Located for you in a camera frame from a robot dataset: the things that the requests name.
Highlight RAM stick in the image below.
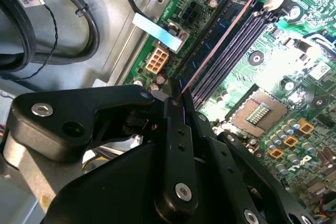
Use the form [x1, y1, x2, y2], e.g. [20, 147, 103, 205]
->
[173, 0, 257, 95]

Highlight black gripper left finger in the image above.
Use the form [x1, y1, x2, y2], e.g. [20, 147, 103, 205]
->
[4, 77, 200, 219]

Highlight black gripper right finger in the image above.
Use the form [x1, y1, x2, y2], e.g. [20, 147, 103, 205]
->
[181, 90, 317, 224]

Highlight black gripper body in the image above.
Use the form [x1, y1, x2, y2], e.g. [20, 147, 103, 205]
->
[43, 142, 239, 224]

